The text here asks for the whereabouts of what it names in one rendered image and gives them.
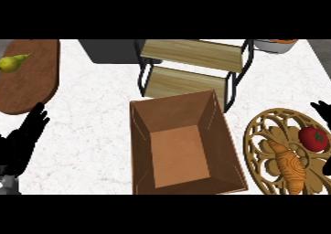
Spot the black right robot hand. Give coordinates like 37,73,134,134
309,100,331,177

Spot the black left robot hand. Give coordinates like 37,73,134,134
0,101,52,179

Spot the red tomato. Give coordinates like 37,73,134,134
297,126,329,153

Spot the golden ornate round placemat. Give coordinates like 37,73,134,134
242,107,331,196

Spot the black-framed wooden tiered shelf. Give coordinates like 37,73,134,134
134,39,255,113

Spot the golden-brown croissant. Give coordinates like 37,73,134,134
266,139,307,196

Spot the brown oval cutting board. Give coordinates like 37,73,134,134
0,39,62,116

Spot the yellow-green pear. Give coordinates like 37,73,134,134
0,53,32,74

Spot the white bowl with orange food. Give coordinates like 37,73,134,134
252,39,300,55

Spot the brown cardboard box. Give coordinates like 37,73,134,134
128,89,250,196

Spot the dark grey rectangular block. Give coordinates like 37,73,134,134
78,39,164,65

